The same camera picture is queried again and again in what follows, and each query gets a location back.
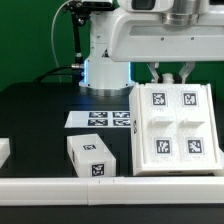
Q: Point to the white barrier rail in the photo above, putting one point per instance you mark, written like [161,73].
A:
[111,191]
[4,150]

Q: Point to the white cabinet body box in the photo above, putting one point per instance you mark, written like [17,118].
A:
[177,167]

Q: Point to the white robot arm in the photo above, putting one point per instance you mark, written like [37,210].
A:
[104,74]

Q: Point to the white cabinet block with tags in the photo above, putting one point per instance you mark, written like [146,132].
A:
[90,156]

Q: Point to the white front barrier rail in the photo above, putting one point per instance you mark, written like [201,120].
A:
[111,191]

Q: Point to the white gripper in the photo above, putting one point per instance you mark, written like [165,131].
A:
[142,37]

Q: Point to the black camera stand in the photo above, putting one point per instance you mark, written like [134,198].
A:
[81,12]

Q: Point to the white tag calibration sheet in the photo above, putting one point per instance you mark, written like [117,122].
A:
[98,119]

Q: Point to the white left barrier rail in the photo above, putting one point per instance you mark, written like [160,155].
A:
[4,150]

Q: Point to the white door panel with handle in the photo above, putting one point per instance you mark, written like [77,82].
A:
[158,126]

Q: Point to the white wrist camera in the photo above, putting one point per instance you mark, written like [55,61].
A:
[145,6]

